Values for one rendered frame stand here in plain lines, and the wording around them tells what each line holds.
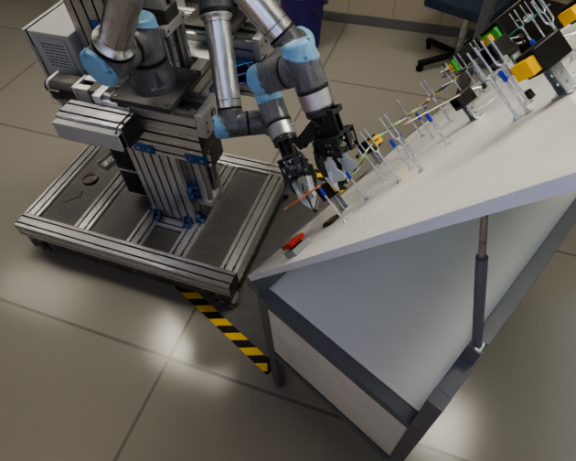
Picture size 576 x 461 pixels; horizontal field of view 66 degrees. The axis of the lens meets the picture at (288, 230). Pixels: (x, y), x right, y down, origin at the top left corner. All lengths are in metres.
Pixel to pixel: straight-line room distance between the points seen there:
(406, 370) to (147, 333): 1.41
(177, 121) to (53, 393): 1.42
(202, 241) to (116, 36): 1.25
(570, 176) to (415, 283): 0.98
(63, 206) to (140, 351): 0.95
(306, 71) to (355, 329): 0.73
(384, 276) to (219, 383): 1.03
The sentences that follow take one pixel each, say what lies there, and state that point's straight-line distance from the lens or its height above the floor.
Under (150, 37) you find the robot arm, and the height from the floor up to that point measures 1.34.
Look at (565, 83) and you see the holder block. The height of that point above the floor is 1.58.
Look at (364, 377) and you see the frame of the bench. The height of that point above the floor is 0.80.
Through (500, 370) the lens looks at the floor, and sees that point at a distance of 2.29.
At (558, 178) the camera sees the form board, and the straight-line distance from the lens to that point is 0.51.
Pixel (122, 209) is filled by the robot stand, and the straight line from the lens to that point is 2.57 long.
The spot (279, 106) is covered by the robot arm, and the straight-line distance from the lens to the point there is 1.28.
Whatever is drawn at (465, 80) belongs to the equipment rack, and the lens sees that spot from 2.03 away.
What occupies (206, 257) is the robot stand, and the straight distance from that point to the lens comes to 2.22.
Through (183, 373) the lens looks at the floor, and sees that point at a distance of 2.19.
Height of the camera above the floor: 1.99
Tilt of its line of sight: 52 degrees down
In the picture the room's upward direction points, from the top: 4 degrees counter-clockwise
